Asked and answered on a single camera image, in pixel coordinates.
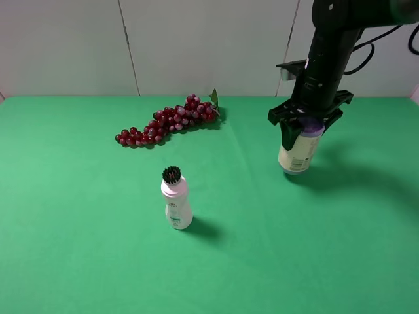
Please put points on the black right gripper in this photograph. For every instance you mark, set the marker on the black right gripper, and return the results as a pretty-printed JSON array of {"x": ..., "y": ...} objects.
[{"x": 310, "y": 98}]

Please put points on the cream roll with purple top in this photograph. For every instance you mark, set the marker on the cream roll with purple top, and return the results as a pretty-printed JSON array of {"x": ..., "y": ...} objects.
[{"x": 298, "y": 159}]

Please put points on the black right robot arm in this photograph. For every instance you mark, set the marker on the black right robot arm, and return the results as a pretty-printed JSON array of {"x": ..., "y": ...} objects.
[{"x": 338, "y": 27}]

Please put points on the red artificial grape bunch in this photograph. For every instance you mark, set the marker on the red artificial grape bunch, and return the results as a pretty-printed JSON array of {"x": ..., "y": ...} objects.
[{"x": 193, "y": 113}]

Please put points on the white bottle with brush cap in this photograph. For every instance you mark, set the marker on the white bottle with brush cap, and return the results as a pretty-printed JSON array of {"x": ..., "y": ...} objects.
[{"x": 175, "y": 191}]

